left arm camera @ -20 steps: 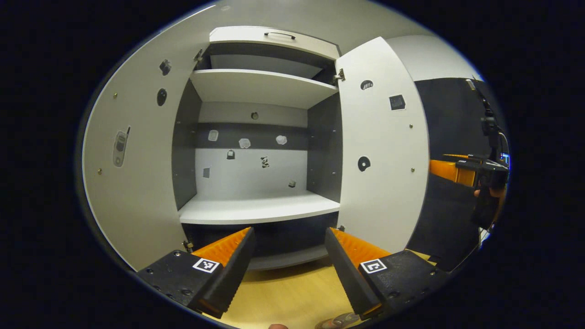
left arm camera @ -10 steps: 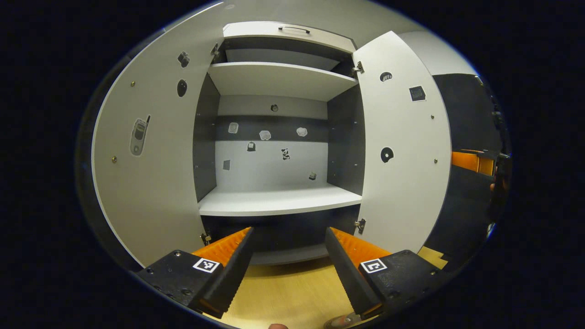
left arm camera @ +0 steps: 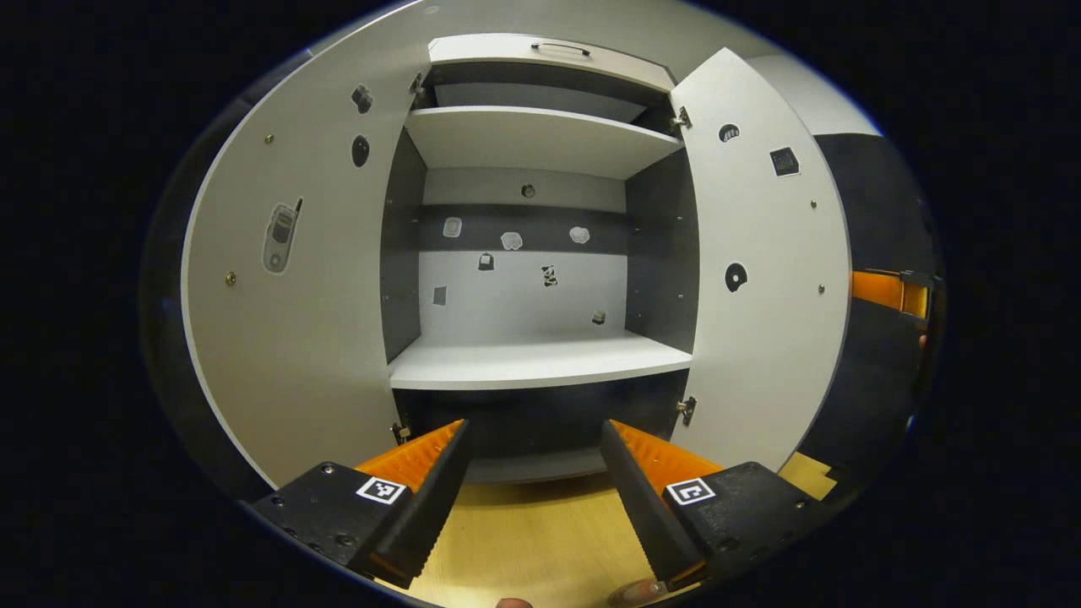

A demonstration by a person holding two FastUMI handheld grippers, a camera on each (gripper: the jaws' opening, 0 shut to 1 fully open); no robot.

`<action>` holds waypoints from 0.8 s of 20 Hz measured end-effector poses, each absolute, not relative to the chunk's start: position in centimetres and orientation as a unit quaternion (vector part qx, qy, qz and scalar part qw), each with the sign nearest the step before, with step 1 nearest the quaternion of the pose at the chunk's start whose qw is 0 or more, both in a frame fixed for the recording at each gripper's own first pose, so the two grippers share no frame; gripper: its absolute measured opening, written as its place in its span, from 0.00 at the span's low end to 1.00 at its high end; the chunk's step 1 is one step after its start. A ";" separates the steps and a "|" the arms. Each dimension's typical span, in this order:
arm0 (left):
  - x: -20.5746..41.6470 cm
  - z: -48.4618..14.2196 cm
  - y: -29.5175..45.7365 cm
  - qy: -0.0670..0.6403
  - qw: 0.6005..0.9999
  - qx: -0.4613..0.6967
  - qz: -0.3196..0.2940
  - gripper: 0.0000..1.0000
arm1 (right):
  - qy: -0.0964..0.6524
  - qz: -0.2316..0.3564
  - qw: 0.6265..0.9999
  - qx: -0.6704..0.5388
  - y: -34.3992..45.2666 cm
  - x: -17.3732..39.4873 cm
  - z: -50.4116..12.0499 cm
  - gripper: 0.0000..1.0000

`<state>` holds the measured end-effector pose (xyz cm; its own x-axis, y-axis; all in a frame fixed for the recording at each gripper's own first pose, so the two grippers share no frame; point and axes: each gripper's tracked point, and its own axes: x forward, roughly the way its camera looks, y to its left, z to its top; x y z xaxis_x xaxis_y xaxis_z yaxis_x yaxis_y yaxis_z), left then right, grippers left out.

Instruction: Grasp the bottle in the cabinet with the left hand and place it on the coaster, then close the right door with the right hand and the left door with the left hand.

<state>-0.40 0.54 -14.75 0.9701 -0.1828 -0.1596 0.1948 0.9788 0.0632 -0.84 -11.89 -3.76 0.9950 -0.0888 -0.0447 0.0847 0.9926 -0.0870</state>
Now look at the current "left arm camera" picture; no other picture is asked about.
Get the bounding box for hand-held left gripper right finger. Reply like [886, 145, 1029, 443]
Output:
[600, 420, 837, 592]

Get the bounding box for white cabinet drawer front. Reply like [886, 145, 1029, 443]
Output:
[428, 34, 676, 92]

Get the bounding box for clear bottle with pink label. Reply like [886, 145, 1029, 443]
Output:
[608, 578, 672, 607]

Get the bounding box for white door with phone sticker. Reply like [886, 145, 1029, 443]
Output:
[182, 51, 433, 491]

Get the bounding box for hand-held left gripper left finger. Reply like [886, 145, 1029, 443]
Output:
[249, 418, 474, 590]

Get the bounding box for white and grey cabinet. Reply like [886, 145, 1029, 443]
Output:
[378, 34, 702, 484]

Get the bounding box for white door with cat sticker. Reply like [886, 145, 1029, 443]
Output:
[667, 48, 852, 474]

